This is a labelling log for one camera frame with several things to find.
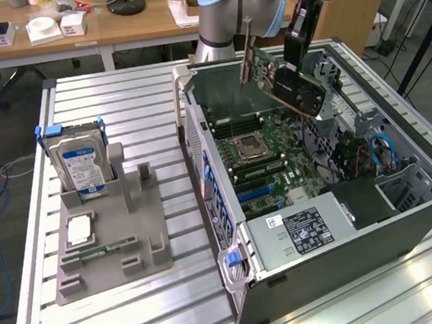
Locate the black and green graphics card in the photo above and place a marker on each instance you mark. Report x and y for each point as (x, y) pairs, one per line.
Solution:
(301, 92)

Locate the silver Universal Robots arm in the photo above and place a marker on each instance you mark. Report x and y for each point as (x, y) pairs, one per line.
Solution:
(221, 19)

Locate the wooden cabinet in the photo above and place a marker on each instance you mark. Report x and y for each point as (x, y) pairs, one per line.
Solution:
(369, 9)

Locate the metal disk bay cage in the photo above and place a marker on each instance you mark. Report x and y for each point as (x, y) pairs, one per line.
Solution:
(331, 128)

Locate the green motherboard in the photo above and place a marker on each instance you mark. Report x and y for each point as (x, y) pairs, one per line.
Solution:
(290, 143)

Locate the CPU socket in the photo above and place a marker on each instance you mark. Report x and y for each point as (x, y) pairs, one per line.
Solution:
(252, 147)

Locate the white paper booklet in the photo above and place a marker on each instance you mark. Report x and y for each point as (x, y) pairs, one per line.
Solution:
(183, 16)

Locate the small silver heatsink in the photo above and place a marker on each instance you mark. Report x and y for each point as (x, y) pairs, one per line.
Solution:
(299, 195)

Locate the blue expansion slot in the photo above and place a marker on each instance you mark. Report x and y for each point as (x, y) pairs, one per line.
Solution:
(255, 194)

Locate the black plastic shroud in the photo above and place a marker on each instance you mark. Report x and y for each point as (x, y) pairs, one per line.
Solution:
(361, 201)

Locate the black round lamp base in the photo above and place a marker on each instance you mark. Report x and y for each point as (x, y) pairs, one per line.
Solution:
(126, 4)

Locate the grey power supply unit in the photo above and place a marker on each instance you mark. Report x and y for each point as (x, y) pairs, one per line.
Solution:
(277, 240)

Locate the open black PC case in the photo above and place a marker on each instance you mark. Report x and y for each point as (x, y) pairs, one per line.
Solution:
(325, 258)

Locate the small white labelled box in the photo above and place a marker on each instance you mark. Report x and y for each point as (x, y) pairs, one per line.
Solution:
(72, 24)

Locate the blue case latch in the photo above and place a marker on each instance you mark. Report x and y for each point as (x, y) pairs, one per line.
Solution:
(232, 260)

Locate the hard disk with blue caddy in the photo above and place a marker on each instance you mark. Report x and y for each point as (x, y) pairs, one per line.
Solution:
(80, 163)

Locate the white box with round hole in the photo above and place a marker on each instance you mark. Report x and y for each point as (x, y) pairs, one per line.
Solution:
(44, 31)

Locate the black office chair base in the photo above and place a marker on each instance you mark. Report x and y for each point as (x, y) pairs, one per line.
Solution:
(16, 79)

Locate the grey cup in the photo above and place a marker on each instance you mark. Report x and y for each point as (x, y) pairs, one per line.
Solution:
(17, 1)

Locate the silver CPU chip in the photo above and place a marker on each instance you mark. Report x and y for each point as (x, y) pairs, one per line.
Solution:
(79, 230)

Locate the green RAM stick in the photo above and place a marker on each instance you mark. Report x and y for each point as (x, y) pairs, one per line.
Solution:
(94, 253)

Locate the grey plastic parts rack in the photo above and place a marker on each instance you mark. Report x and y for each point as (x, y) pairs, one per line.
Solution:
(107, 268)

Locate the wooden desk white frame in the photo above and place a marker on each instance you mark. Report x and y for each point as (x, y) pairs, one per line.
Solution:
(149, 26)
(18, 52)

